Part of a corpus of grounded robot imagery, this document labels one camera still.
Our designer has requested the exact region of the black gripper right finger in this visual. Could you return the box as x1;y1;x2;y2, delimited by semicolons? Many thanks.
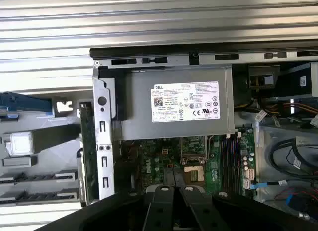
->
173;167;318;231

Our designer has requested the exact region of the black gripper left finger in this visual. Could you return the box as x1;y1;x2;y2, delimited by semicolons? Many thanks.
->
33;167;176;231

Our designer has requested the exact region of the black RAM slot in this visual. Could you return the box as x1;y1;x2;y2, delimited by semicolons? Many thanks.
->
220;135;226;194
225;135;231;194
230;135;236;194
235;135;240;194

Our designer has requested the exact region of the CPU socket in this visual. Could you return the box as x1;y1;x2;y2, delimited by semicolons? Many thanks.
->
183;165;206;185

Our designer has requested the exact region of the metal socket cover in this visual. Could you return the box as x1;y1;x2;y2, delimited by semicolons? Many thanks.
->
179;136;209;165

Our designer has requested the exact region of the green motherboard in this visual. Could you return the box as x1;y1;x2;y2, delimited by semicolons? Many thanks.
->
119;128;256;199

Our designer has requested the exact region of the metal disk bay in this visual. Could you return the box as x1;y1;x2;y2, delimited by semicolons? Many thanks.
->
257;116;318;217

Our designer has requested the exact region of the green graphics card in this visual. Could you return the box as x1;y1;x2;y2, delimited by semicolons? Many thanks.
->
76;99;100;207

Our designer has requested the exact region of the grey power supply unit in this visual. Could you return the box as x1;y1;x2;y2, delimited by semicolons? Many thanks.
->
119;66;236;140

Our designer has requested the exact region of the grey parts rack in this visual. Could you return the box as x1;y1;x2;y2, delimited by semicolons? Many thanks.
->
0;91;100;207

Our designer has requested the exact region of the black PC case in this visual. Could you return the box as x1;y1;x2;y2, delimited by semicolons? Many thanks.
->
89;47;318;231

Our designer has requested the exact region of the flat cable pale blue end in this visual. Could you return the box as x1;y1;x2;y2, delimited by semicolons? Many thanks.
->
250;181;289;191

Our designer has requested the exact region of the black cable bundle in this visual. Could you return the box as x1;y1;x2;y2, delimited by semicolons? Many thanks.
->
270;136;318;177

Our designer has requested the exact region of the orange power wire bundle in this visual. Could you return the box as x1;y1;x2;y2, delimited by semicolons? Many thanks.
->
263;99;318;117

